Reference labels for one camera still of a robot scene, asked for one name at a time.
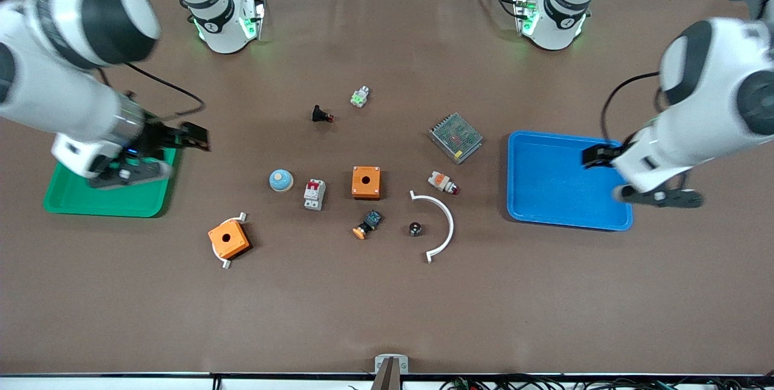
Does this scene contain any orange push button box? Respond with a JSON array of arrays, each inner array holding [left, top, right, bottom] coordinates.
[[208, 219, 251, 260], [352, 166, 382, 200]]

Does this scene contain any white red circuit breaker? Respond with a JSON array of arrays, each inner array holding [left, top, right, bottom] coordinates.
[[304, 178, 327, 212]]

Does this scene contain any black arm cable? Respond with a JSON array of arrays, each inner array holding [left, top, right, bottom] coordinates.
[[600, 71, 661, 144], [97, 62, 207, 122]]

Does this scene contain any large white curved bracket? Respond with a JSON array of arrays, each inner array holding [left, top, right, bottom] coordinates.
[[409, 190, 455, 264]]

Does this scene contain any small white curved bracket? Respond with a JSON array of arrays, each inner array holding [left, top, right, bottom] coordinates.
[[219, 212, 249, 270]]

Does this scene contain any blue plastic tray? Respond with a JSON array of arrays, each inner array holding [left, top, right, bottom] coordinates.
[[507, 131, 634, 232]]

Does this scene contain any green plastic tray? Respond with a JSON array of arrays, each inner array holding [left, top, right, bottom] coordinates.
[[42, 147, 179, 218]]

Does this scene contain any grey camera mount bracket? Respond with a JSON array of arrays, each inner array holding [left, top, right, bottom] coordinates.
[[370, 354, 409, 390]]

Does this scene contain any brown table cover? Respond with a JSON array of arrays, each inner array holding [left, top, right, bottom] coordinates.
[[0, 0, 774, 375]]

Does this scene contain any orange black push button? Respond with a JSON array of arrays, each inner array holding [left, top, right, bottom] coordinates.
[[353, 210, 383, 240]]

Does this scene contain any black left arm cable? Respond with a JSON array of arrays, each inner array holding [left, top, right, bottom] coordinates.
[[600, 71, 661, 144]]

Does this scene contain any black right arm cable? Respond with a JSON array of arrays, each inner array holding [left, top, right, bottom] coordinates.
[[97, 62, 207, 122]]

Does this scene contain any red white indicator light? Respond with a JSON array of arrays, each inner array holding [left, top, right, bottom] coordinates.
[[428, 172, 460, 196]]

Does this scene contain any metal mesh power supply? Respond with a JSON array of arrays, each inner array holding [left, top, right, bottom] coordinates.
[[428, 112, 484, 165]]

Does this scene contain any black cable bundle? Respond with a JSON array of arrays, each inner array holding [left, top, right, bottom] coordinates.
[[438, 374, 774, 390]]

